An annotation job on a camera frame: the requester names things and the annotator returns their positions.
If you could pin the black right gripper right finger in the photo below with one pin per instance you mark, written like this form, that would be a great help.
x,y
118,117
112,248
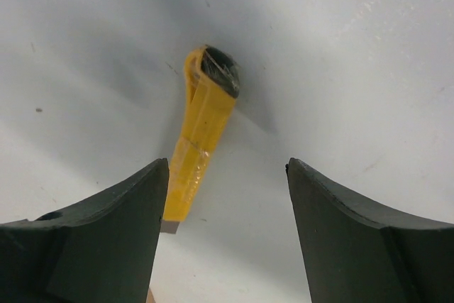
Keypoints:
x,y
358,250

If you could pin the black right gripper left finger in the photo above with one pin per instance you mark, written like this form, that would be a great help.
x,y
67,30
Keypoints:
x,y
100,249

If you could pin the yellow utility knife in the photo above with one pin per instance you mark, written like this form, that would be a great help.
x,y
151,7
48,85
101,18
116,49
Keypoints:
x,y
212,87

